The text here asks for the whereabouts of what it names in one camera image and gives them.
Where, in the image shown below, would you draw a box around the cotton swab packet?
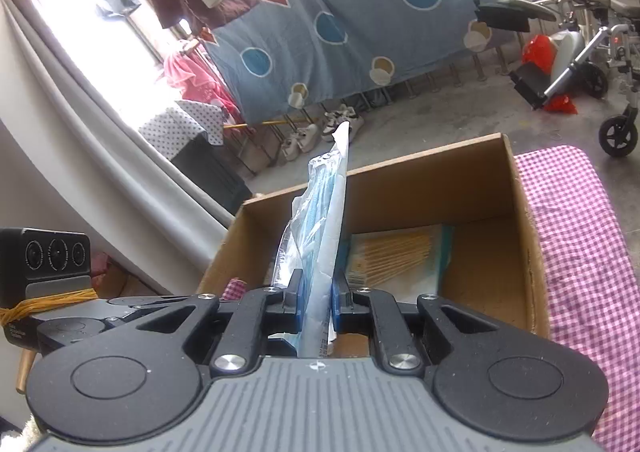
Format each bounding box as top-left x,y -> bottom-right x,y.
338,224 -> 454,302

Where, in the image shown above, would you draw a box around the blue face mask pack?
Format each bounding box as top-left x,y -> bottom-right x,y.
270,121 -> 349,358

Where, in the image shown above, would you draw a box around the black storage bin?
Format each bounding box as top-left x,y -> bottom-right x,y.
170,133 -> 252,215

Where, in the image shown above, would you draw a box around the brown cardboard box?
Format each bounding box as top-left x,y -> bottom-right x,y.
196,132 -> 551,358

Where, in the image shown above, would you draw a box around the white sneaker pair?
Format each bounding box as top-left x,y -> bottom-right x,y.
320,104 -> 366,143
281,125 -> 320,161

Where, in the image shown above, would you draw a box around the polka dot cloth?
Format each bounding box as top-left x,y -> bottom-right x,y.
138,100 -> 228,159

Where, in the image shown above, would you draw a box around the pink checkered tablecloth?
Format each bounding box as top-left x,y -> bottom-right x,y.
515,145 -> 639,451

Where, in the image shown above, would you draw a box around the pink hanging clothes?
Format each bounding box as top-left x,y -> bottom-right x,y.
164,53 -> 243,123

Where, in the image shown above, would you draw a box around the grey curtain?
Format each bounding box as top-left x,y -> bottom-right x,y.
1,0 -> 233,294

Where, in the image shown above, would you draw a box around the blue patterned hanging blanket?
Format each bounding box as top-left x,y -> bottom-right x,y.
206,0 -> 508,125

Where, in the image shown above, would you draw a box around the wheelchair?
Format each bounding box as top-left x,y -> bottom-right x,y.
473,0 -> 639,158

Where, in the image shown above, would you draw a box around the wooden chair frame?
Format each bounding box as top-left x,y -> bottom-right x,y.
15,349 -> 37,394

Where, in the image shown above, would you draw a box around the black three-lens camera box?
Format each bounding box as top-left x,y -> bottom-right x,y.
0,227 -> 92,309

